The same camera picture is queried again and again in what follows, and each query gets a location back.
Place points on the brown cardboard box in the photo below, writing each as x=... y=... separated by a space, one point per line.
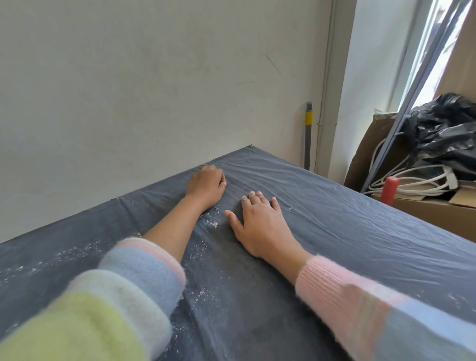
x=364 y=156

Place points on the person's left forearm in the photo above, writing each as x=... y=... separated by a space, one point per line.
x=130 y=282

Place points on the red capped item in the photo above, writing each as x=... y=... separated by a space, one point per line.
x=389 y=189

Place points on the grey pole yellow band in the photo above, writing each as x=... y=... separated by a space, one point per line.
x=308 y=137

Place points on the tall plain cardboard box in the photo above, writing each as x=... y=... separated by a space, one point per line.
x=461 y=63

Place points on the bright window pale frame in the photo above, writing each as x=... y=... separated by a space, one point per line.
x=427 y=44

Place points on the person's right hand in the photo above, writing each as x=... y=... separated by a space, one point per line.
x=264 y=227

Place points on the dark grey covered table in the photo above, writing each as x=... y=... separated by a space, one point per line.
x=353 y=230

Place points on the crumpled black plastic bag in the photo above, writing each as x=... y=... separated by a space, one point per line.
x=446 y=137

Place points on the large printed cardboard box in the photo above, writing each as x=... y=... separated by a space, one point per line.
x=427 y=212

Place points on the grey wall pipe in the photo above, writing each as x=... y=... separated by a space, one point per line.
x=327 y=93

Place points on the person's left hand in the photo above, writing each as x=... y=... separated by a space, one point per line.
x=206 y=186

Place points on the person's right forearm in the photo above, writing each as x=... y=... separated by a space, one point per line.
x=353 y=305

